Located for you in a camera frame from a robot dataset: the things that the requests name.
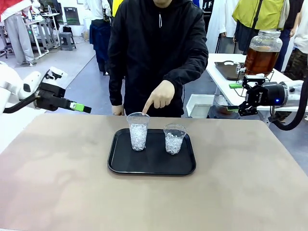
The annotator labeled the black wire dispenser stand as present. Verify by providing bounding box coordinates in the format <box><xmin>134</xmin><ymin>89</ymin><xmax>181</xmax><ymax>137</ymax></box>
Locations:
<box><xmin>234</xmin><ymin>69</ymin><xmax>275</xmax><ymax>97</ymax></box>

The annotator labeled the glass tea dispenser jar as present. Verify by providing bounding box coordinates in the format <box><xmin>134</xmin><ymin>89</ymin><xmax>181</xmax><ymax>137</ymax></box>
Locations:
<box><xmin>235</xmin><ymin>30</ymin><xmax>283</xmax><ymax>76</ymax></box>

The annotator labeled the person's right forearm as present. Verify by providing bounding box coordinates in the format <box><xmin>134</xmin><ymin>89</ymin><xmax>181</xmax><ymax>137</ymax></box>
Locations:
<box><xmin>108</xmin><ymin>72</ymin><xmax>126</xmax><ymax>107</ymax></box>

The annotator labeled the mannequin with yellow-green jacket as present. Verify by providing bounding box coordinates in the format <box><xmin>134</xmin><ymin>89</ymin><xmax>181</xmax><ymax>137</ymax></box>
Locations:
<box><xmin>232</xmin><ymin>0</ymin><xmax>291</xmax><ymax>57</ymax></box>

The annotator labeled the bystander in grey trousers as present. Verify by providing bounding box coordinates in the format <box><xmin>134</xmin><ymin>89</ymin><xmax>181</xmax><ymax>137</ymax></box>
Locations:
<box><xmin>0</xmin><ymin>0</ymin><xmax>36</xmax><ymax>66</ymax></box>

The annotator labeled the short clear plastic cup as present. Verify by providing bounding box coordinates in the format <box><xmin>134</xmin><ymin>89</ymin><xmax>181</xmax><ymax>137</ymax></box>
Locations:
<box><xmin>163</xmin><ymin>124</ymin><xmax>188</xmax><ymax>155</ymax></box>

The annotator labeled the hanging white robe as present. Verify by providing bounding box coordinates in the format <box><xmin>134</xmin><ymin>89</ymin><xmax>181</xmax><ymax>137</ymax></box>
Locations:
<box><xmin>206</xmin><ymin>0</ymin><xmax>239</xmax><ymax>54</ymax></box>

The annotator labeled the mannequin with black vest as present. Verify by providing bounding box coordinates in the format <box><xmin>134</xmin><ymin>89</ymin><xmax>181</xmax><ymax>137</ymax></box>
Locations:
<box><xmin>274</xmin><ymin>0</ymin><xmax>304</xmax><ymax>73</ymax></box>

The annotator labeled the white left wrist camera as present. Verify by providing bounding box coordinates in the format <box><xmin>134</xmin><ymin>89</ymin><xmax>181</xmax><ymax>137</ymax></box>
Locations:
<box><xmin>44</xmin><ymin>68</ymin><xmax>68</xmax><ymax>84</ymax></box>

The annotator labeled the white background desk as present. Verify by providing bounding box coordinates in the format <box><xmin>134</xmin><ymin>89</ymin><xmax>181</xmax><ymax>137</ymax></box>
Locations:
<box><xmin>24</xmin><ymin>13</ymin><xmax>61</xmax><ymax>58</ymax></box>

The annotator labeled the mannequin with yellow cloth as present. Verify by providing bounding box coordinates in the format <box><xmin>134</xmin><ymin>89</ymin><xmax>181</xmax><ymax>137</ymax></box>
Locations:
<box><xmin>112</xmin><ymin>0</ymin><xmax>124</xmax><ymax>18</ymax></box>

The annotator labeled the person's right hand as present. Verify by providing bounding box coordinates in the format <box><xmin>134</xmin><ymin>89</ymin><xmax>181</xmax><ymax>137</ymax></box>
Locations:
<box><xmin>111</xmin><ymin>104</ymin><xmax>125</xmax><ymax>116</ymax></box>

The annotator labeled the mannequin with dark blue apron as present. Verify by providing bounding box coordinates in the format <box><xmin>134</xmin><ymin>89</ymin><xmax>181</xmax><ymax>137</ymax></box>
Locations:
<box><xmin>83</xmin><ymin>0</ymin><xmax>114</xmax><ymax>76</ymax></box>

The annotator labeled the metal bowl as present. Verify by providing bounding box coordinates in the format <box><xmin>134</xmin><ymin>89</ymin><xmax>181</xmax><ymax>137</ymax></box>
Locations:
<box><xmin>213</xmin><ymin>95</ymin><xmax>235</xmax><ymax>115</ymax></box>

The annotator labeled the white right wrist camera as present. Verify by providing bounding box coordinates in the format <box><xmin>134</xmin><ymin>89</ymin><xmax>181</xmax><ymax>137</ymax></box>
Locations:
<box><xmin>244</xmin><ymin>75</ymin><xmax>265</xmax><ymax>85</ymax></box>

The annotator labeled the black office chair base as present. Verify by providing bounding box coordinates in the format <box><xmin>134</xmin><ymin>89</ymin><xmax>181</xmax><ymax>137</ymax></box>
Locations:
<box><xmin>0</xmin><ymin>44</ymin><xmax>13</xmax><ymax>60</ymax></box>

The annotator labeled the white plastic bin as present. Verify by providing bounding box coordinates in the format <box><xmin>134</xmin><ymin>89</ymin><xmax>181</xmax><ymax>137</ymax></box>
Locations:
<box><xmin>186</xmin><ymin>93</ymin><xmax>217</xmax><ymax>118</ymax></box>

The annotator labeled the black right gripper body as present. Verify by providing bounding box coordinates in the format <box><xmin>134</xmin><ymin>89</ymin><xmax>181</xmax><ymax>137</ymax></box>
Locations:
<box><xmin>245</xmin><ymin>82</ymin><xmax>287</xmax><ymax>107</ymax></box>

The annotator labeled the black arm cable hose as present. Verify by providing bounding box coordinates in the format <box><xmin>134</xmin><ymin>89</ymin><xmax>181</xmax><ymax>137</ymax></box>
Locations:
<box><xmin>269</xmin><ymin>77</ymin><xmax>308</xmax><ymax>131</ymax></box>
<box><xmin>3</xmin><ymin>95</ymin><xmax>39</xmax><ymax>114</ymax></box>

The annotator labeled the grey plastic stool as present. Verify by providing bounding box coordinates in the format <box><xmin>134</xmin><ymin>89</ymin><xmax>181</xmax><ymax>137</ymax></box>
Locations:
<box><xmin>59</xmin><ymin>32</ymin><xmax>77</xmax><ymax>51</ymax></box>

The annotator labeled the person's left hand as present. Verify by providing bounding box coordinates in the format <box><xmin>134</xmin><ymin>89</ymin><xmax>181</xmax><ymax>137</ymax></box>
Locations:
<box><xmin>141</xmin><ymin>80</ymin><xmax>176</xmax><ymax>116</ymax></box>

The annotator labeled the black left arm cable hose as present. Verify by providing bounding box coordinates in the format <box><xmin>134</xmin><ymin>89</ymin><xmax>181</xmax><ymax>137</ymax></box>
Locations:
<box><xmin>3</xmin><ymin>95</ymin><xmax>39</xmax><ymax>114</ymax></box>

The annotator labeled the bystander in dark clothes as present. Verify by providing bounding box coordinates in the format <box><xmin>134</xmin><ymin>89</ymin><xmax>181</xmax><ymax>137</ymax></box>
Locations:
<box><xmin>38</xmin><ymin>0</ymin><xmax>64</xmax><ymax>25</ymax></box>

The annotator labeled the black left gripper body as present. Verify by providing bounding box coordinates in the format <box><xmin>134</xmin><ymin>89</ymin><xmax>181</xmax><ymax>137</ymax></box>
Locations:
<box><xmin>35</xmin><ymin>82</ymin><xmax>67</xmax><ymax>112</ymax></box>

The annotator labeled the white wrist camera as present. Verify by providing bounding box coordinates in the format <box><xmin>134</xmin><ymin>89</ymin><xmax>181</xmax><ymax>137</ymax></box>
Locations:
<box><xmin>44</xmin><ymin>68</ymin><xmax>68</xmax><ymax>84</ymax></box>
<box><xmin>244</xmin><ymin>75</ymin><xmax>265</xmax><ymax>85</ymax></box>

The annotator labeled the dark framed display panel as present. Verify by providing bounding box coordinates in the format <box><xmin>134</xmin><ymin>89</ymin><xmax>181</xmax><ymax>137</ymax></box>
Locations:
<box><xmin>64</xmin><ymin>7</ymin><xmax>81</xmax><ymax>26</ymax></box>

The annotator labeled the person in black hoodie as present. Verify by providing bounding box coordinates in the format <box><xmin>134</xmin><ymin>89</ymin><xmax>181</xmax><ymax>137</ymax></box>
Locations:
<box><xmin>107</xmin><ymin>0</ymin><xmax>209</xmax><ymax>118</ymax></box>

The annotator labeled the person's left forearm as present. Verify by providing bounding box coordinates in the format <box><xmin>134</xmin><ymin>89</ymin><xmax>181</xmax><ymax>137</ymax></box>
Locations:
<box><xmin>169</xmin><ymin>55</ymin><xmax>209</xmax><ymax>92</ymax></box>

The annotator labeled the black plastic serving tray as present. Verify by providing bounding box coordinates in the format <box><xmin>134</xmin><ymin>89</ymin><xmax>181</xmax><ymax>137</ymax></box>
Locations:
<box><xmin>107</xmin><ymin>128</ymin><xmax>197</xmax><ymax>176</ymax></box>

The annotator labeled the brown serving tray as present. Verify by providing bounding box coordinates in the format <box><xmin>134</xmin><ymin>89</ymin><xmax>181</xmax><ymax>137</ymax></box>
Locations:
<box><xmin>214</xmin><ymin>61</ymin><xmax>248</xmax><ymax>81</ymax></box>

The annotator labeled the tall clear plastic cup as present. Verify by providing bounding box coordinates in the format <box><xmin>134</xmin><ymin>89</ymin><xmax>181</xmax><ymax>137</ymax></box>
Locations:
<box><xmin>127</xmin><ymin>112</ymin><xmax>150</xmax><ymax>152</ymax></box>

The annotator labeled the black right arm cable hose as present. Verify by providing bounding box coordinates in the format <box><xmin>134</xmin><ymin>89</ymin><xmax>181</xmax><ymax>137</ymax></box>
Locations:
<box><xmin>269</xmin><ymin>77</ymin><xmax>308</xmax><ymax>131</ymax></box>

